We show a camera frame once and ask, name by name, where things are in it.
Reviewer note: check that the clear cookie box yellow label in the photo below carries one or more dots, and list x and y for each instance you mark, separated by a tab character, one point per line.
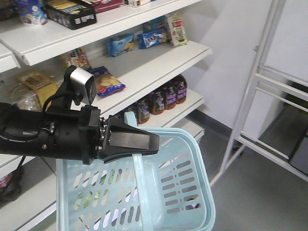
30	89

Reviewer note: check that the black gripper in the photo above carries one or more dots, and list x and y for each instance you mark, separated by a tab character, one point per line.
74	135

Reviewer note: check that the white rolling rack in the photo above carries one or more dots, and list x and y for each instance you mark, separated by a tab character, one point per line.
276	90

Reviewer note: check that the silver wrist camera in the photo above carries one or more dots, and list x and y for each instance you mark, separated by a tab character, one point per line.
84	85

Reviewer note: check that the white metal shelf unit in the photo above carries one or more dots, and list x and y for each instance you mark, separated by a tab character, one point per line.
140	70

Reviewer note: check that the blue cookie cup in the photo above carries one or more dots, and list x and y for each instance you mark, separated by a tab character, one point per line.
32	12

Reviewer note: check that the light blue plastic basket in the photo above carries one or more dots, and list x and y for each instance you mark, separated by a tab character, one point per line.
166	191

